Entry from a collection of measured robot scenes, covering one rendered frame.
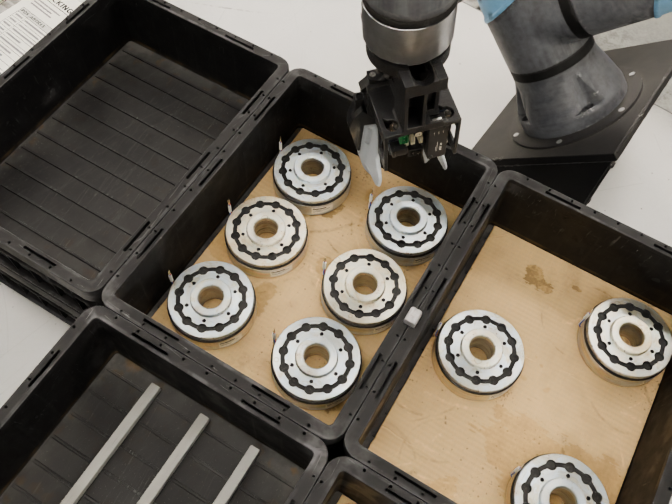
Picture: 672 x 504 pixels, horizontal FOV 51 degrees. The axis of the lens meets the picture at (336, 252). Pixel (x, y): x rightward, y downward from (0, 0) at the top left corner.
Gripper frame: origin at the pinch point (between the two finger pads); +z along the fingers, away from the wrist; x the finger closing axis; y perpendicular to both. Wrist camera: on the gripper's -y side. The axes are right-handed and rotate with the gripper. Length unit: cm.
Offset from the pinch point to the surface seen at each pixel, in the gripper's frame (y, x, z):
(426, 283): 12.5, -0.2, 7.2
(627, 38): -98, 109, 113
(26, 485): 21, -47, 12
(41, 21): -62, -46, 25
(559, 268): 10.0, 19.1, 19.4
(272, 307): 7.0, -17.7, 15.3
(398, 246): 3.7, -0.7, 14.3
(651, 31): -99, 118, 114
